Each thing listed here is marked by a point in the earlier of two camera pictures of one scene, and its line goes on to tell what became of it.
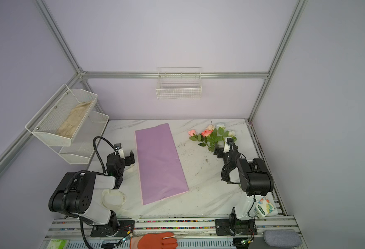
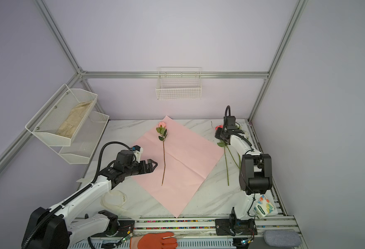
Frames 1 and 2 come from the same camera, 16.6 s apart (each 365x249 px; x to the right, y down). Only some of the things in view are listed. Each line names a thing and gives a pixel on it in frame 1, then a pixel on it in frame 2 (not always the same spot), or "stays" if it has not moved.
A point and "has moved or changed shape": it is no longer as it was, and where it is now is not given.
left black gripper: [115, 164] → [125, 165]
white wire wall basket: [179, 83] stays
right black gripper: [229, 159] → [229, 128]
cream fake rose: [211, 127] has moved or changed shape
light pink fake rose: [194, 137] → [163, 129]
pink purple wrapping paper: [162, 173] has moved or changed shape
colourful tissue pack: [264, 207] stays
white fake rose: [223, 133] has moved or changed shape
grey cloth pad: [282, 238] stays
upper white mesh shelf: [57, 122] stays
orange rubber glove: [154, 240] stays
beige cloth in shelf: [67, 128] stays
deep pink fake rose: [208, 141] has moved or changed shape
